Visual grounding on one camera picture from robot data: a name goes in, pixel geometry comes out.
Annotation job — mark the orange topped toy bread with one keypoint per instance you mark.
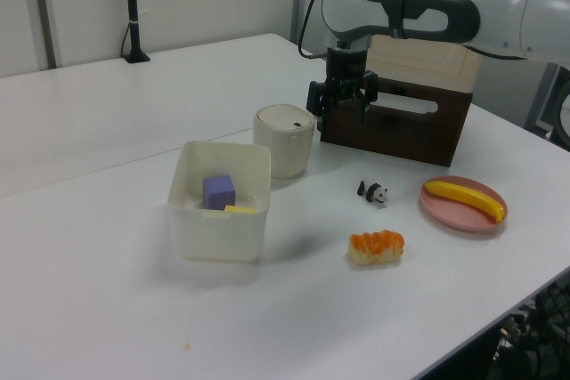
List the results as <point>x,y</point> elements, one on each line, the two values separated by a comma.
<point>376,246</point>

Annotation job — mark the dark brown wooden drawer box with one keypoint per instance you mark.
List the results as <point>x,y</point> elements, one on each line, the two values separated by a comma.
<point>401,139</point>

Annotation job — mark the pink plate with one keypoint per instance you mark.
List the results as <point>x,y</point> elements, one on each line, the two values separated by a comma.
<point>450,215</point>

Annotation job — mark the yellow toy banana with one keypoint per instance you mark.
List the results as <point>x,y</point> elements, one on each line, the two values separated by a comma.
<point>467,196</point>

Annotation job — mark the small beige trash can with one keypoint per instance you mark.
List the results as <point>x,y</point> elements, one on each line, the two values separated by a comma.
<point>285,148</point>

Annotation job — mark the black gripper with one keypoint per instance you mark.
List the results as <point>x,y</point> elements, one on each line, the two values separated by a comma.
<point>348,66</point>

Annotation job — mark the grey equipment frame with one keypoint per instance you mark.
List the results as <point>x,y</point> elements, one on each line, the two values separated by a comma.
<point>550,99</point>

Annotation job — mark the panda toy figure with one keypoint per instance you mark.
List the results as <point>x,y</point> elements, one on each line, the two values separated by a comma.
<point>376,193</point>

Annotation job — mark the white plastic box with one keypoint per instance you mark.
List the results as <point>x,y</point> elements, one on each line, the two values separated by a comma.
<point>214,237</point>

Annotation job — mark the purple cube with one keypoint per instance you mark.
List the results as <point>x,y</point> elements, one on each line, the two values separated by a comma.
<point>218,191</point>

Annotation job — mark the yellow block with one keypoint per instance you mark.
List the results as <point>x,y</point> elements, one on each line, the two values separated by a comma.
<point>240,209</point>

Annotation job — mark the cream plastic storage box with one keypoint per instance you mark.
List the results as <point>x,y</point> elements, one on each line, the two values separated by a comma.
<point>423,64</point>

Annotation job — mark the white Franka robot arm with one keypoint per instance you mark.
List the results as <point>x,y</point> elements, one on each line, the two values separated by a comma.
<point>347,2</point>

